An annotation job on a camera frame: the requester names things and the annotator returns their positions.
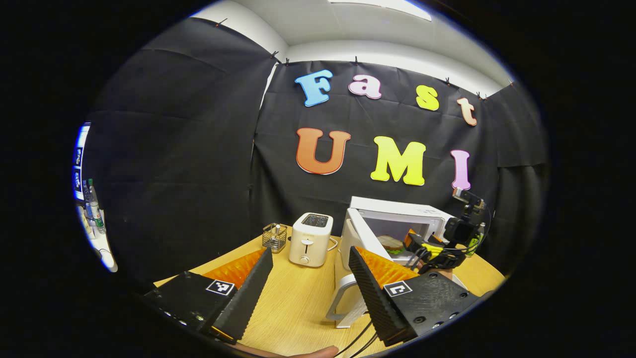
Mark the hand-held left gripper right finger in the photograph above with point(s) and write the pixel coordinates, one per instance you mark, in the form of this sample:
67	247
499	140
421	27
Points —
375	298

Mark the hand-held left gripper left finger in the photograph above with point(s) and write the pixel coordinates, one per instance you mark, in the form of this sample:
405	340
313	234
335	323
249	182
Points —
248	298

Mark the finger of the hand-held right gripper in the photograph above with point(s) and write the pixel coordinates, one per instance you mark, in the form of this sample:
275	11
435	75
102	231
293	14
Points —
422	244

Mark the sandwich with green lettuce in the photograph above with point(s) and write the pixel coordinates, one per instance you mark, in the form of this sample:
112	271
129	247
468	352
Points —
391	243

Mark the white microwave oven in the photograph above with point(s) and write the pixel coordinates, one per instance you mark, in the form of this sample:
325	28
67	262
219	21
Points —
357	238

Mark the white toaster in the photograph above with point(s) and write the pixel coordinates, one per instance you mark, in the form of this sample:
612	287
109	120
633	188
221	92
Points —
310	241

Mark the white side table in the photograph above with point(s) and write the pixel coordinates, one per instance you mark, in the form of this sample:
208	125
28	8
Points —
99	248

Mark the black backdrop cloth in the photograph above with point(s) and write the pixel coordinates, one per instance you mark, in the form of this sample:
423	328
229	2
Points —
174	149

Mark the clear bottle with label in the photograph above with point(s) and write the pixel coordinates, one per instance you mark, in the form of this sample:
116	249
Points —
96	209

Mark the long ceiling light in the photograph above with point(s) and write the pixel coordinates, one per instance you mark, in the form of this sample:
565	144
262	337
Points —
387	6

